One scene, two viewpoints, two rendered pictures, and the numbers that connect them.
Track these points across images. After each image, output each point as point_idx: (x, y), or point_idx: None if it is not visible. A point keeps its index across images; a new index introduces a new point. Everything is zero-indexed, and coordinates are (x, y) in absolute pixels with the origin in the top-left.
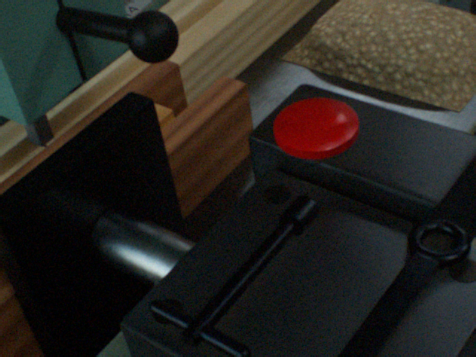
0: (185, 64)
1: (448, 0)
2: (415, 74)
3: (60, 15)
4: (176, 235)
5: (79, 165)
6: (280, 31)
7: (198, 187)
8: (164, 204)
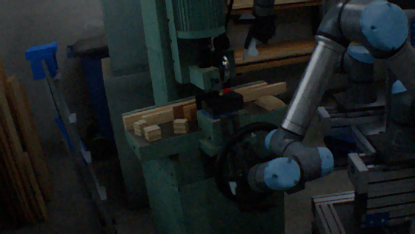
0: None
1: (316, 115)
2: (265, 104)
3: (210, 78)
4: None
5: (207, 94)
6: (255, 98)
7: None
8: None
